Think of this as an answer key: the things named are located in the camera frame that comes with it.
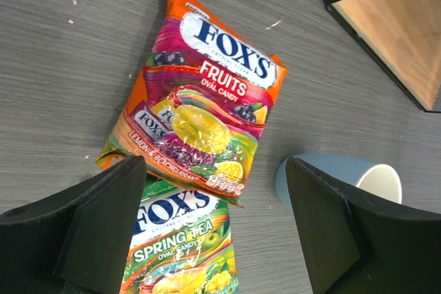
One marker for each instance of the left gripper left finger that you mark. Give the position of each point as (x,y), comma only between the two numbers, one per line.
(76,240)

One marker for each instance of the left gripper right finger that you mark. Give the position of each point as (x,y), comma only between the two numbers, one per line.
(355,242)

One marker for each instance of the light blue mug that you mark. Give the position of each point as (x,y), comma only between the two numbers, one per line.
(379,179)

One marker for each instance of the green spring tea candy bag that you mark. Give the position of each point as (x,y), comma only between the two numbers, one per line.
(182,243)

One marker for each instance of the orange fruits candy bag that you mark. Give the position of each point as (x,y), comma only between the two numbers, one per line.
(199,106)

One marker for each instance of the black wood two-tier shelf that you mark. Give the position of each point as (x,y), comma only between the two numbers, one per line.
(402,37)

